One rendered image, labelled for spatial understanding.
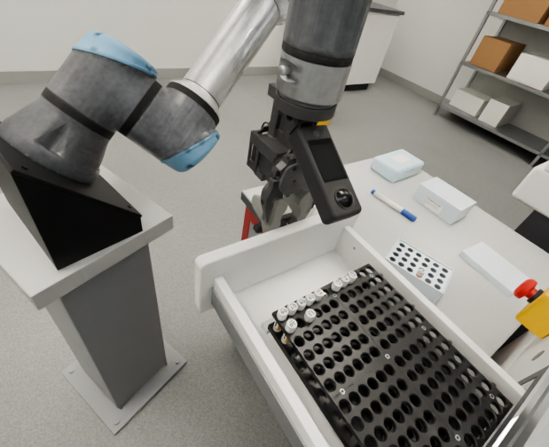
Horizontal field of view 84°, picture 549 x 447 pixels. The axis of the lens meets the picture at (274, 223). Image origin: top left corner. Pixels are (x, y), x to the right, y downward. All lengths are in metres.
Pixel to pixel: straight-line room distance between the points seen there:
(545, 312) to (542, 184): 0.54
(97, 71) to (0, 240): 0.35
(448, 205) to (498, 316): 0.30
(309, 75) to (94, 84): 0.37
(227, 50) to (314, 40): 0.37
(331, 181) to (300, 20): 0.15
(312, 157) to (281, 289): 0.22
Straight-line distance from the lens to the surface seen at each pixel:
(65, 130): 0.60
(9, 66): 3.50
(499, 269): 0.86
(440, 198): 0.92
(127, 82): 0.59
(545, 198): 1.11
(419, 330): 0.45
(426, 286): 0.67
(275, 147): 0.39
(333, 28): 0.32
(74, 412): 1.34
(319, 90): 0.34
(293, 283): 0.50
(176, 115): 0.60
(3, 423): 1.41
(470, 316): 0.73
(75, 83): 0.60
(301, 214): 0.45
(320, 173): 0.34
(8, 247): 0.71
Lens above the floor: 1.22
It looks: 42 degrees down
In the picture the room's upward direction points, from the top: 13 degrees clockwise
